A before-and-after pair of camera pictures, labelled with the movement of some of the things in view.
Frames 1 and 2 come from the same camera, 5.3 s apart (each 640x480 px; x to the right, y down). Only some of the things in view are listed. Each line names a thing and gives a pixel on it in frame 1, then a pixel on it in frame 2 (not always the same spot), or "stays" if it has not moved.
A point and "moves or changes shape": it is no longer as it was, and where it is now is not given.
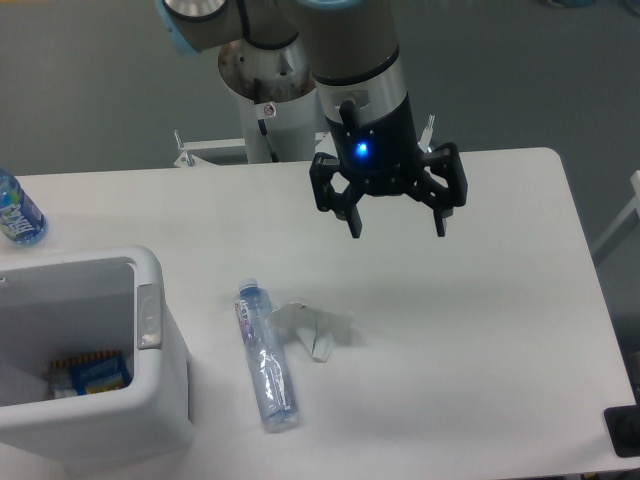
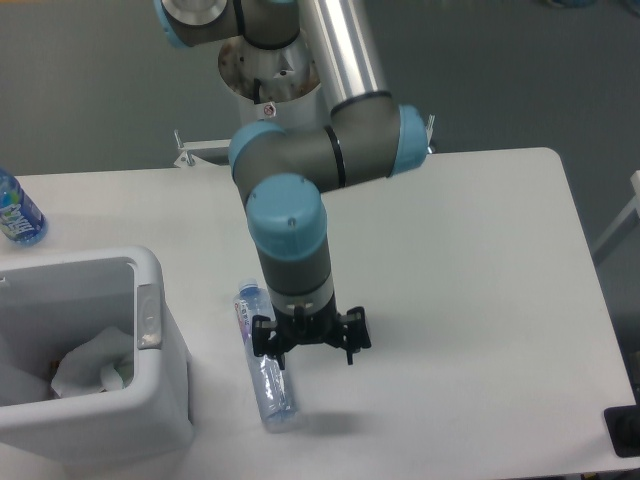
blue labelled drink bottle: [22, 221] stays
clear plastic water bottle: [270, 373] stays
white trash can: [63, 305] stays
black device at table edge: [623, 423] stays
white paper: [315, 328] moves or changes shape
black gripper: [383, 157] to [299, 326]
